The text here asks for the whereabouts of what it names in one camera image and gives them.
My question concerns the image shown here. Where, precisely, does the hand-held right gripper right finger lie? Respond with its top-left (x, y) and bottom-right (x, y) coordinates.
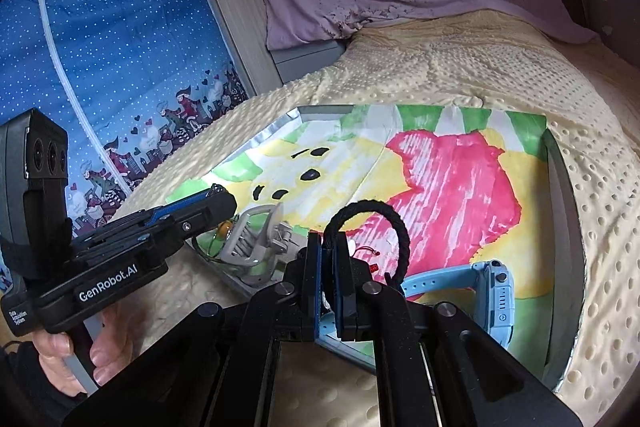
top-left (322, 234), bottom-right (576, 427)

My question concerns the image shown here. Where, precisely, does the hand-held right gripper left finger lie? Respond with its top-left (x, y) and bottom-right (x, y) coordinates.
top-left (62, 232), bottom-right (326, 427)

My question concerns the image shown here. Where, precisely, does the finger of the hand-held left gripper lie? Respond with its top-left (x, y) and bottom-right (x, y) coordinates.
top-left (107, 188), bottom-right (226, 233)
top-left (75, 192), bottom-right (238, 258)

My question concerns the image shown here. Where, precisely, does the beige hair claw clip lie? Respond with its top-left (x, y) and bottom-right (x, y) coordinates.
top-left (217, 204), bottom-right (306, 285)

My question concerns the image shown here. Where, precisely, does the black hair tie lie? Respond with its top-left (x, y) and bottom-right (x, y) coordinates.
top-left (322, 201), bottom-right (412, 293)

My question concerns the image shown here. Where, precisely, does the grey cardboard box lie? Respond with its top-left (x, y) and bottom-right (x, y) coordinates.
top-left (192, 104), bottom-right (588, 395)

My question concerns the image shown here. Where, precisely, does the person's left forearm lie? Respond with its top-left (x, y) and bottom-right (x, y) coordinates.
top-left (0, 342), bottom-right (68, 427)

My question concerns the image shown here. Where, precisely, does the person's left hand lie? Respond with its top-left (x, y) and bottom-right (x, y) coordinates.
top-left (32, 307), bottom-right (136, 398)

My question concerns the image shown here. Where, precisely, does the blue dotted printed quilt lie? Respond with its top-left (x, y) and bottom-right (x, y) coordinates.
top-left (0, 0), bottom-right (251, 268)

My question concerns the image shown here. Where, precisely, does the light blue watch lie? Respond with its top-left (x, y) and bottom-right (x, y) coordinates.
top-left (315, 259), bottom-right (516, 353)

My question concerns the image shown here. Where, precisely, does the colourful painted paper sheet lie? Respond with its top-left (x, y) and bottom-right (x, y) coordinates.
top-left (165, 104), bottom-right (551, 358)

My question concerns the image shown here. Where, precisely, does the grey board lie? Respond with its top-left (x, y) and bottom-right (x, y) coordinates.
top-left (270, 38), bottom-right (347, 84)

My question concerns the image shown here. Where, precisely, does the wooden bed board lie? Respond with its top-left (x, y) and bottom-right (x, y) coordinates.
top-left (180, 0), bottom-right (286, 96)

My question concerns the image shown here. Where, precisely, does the yellow dotted blanket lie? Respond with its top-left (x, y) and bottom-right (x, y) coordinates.
top-left (107, 9), bottom-right (640, 427)

